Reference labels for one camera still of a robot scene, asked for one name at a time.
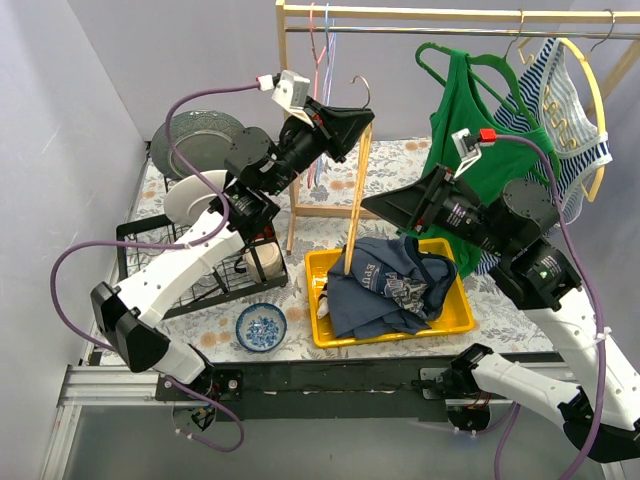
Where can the yellow plastic tray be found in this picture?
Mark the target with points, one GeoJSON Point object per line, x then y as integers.
{"type": "Point", "coordinates": [456, 316]}

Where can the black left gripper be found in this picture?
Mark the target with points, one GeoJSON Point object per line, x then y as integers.
{"type": "Point", "coordinates": [325, 132]}

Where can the pink wire hanger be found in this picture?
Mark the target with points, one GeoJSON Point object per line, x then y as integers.
{"type": "Point", "coordinates": [317, 56]}

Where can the blue white patterned bowl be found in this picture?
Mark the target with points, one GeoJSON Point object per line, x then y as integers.
{"type": "Point", "coordinates": [260, 328]}

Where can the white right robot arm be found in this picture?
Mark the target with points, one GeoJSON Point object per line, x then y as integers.
{"type": "Point", "coordinates": [542, 283]}

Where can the dark green patterned plate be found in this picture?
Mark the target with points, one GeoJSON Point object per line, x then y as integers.
{"type": "Point", "coordinates": [203, 137]}

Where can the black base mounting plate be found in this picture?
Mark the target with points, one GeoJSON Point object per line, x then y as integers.
{"type": "Point", "coordinates": [330, 389]}

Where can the navy blue tank top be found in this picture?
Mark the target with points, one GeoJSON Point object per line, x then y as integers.
{"type": "Point", "coordinates": [392, 287]}

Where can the black wire dish rack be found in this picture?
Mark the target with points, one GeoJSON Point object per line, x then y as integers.
{"type": "Point", "coordinates": [227, 281]}

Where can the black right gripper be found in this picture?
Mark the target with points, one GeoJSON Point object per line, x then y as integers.
{"type": "Point", "coordinates": [430, 199]}

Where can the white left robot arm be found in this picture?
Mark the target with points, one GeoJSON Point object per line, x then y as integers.
{"type": "Point", "coordinates": [128, 313]}

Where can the beige ceramic mug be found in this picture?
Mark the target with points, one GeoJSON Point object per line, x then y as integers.
{"type": "Point", "coordinates": [270, 259]}

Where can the navy white striped tank top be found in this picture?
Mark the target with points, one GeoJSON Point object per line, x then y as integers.
{"type": "Point", "coordinates": [581, 146]}

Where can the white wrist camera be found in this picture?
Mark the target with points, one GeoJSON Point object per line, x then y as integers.
{"type": "Point", "coordinates": [291, 93]}
{"type": "Point", "coordinates": [469, 147]}

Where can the black white striped tank top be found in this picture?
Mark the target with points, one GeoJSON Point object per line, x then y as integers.
{"type": "Point", "coordinates": [323, 304]}

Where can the yellow plastic hanger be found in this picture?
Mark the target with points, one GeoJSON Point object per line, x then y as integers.
{"type": "Point", "coordinates": [363, 160]}

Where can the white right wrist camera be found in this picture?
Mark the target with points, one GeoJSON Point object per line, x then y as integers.
{"type": "Point", "coordinates": [469, 147]}

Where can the green tank top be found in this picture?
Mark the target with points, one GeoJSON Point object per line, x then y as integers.
{"type": "Point", "coordinates": [509, 229]}

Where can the white ceramic plate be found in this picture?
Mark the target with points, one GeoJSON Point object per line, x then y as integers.
{"type": "Point", "coordinates": [187, 200]}

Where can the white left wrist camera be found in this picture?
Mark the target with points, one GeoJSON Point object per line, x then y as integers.
{"type": "Point", "coordinates": [291, 93]}

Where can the wooden clothes rack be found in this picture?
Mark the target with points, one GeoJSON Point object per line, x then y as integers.
{"type": "Point", "coordinates": [293, 18]}

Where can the green plastic hanger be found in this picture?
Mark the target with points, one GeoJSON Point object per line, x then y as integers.
{"type": "Point", "coordinates": [483, 91]}

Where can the light blue wire hanger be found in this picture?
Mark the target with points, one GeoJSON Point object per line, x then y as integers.
{"type": "Point", "coordinates": [329, 56]}

